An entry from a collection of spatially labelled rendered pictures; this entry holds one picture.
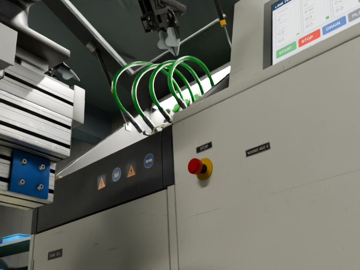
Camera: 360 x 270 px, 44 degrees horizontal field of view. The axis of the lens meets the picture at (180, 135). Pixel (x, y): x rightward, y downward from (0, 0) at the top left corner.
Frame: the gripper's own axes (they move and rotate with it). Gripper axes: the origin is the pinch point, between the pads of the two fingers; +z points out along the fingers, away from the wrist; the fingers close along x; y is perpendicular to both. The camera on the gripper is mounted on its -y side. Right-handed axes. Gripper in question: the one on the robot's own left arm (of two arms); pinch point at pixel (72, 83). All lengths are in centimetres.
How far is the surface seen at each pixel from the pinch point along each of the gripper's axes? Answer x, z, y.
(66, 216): 2, 20, 56
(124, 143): -8.2, 33.4, 0.3
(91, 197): 16, 20, 56
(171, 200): 47, 28, 69
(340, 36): 98, 24, 58
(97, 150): -9.2, 23.9, 12.3
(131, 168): 35, 20, 56
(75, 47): -116, 2, -183
